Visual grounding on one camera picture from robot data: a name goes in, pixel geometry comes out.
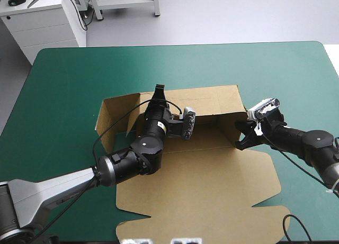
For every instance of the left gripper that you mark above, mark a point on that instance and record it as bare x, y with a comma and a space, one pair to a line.
158, 108

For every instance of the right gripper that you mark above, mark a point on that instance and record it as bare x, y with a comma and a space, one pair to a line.
267, 127

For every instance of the brown cardboard box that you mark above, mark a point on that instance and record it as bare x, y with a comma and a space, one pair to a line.
201, 180

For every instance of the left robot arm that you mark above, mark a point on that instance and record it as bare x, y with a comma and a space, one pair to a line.
66, 183

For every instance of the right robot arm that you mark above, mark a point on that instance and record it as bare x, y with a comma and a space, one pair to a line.
317, 141

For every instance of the white drawer cabinet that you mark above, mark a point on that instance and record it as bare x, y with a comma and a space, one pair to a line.
39, 27

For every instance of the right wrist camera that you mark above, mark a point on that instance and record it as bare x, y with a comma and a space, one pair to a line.
265, 107

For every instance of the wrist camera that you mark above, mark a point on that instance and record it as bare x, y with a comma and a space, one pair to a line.
265, 107
189, 122

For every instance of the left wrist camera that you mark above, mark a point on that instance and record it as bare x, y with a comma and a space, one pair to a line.
189, 122

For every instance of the white desk frame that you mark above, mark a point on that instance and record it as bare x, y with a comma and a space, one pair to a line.
124, 1

